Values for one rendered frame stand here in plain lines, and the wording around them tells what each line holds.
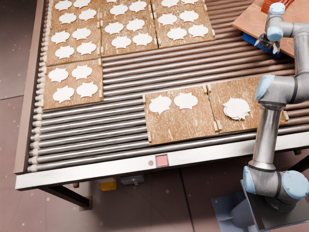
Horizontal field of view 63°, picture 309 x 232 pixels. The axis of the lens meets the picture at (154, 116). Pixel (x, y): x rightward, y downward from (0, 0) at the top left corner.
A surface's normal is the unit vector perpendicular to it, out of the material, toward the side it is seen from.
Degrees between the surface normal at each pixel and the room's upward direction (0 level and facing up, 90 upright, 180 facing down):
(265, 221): 4
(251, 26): 0
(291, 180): 7
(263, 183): 30
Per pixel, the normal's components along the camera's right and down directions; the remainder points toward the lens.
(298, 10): -0.09, -0.46
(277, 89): -0.22, 0.04
